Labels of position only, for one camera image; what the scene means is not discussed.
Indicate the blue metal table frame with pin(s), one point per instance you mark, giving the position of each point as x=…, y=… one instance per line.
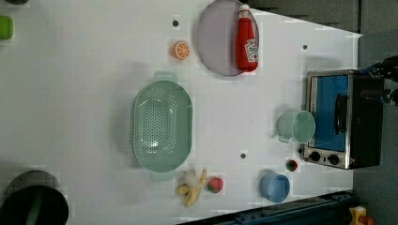
x=328, y=209

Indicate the orange slice toy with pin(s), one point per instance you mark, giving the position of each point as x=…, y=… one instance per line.
x=181, y=50

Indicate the yellow red emergency button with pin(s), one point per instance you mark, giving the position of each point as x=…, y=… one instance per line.
x=360, y=217

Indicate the small red green toy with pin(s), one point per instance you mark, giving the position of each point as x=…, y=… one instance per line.
x=291, y=165

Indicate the round lilac plate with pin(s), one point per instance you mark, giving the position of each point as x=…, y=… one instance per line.
x=216, y=36

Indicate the peeled banana toy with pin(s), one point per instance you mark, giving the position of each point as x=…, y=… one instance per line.
x=191, y=187

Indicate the green block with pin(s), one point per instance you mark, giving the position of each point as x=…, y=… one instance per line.
x=6, y=27

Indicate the mint green plastic strainer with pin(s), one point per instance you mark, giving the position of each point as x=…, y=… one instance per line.
x=161, y=118

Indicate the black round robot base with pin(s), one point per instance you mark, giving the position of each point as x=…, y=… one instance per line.
x=34, y=198

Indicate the red ketchup bottle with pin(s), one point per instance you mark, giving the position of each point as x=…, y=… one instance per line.
x=246, y=47

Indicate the black silver toaster oven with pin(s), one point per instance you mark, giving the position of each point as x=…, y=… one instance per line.
x=348, y=122

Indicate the red strawberry toy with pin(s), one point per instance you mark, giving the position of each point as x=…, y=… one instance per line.
x=215, y=185

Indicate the mint green mug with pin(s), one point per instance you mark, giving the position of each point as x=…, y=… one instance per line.
x=296, y=127

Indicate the light blue cup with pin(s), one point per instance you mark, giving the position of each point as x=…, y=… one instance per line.
x=274, y=187

